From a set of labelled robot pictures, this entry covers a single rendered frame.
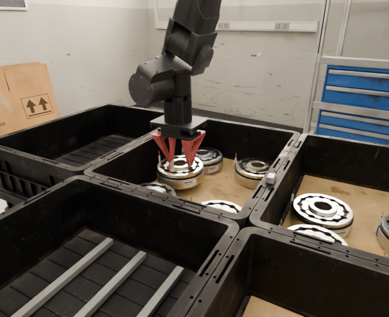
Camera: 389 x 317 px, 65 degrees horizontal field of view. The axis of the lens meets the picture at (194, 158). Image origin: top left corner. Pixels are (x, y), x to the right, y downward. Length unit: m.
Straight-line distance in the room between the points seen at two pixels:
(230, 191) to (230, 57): 3.16
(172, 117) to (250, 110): 3.15
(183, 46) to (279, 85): 3.02
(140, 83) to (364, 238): 0.46
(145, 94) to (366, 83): 2.06
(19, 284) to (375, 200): 0.66
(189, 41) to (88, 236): 0.37
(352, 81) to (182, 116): 1.96
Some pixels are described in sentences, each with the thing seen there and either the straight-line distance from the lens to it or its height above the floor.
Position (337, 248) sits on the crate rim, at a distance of 0.40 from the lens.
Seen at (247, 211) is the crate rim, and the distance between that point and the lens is 0.43.
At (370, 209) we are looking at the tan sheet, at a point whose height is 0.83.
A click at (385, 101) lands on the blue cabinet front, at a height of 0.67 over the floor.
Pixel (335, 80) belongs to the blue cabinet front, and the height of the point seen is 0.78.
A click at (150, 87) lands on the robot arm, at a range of 0.52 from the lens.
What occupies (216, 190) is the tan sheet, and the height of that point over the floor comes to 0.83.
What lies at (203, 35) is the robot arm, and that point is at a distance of 0.54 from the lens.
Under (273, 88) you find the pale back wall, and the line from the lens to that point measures 3.56.
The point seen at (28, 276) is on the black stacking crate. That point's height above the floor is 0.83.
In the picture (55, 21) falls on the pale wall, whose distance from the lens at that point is 3.69.
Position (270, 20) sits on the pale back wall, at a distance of 3.54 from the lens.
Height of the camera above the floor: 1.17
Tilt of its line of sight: 24 degrees down
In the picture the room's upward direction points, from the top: straight up
